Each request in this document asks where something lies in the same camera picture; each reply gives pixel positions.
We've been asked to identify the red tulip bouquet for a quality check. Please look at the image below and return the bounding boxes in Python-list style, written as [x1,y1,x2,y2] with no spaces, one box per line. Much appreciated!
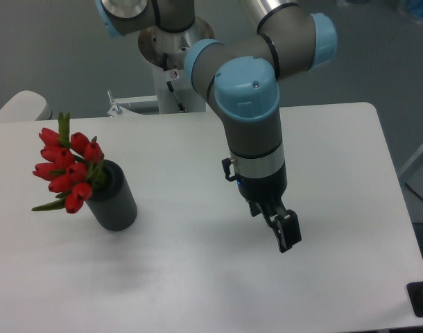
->
[31,112,111,214]

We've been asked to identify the white chair on left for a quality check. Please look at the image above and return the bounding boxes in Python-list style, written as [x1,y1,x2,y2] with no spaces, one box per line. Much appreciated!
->
[0,90,53,123]

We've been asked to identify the dark grey ribbed vase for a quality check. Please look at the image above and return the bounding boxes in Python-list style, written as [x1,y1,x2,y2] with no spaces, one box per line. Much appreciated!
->
[86,160,138,232]

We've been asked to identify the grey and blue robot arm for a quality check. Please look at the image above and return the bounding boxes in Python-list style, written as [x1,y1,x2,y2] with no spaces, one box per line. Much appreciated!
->
[96,1,338,252]

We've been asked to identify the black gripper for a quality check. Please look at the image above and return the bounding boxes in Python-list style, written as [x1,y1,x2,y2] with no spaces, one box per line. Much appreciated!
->
[222,158,302,253]

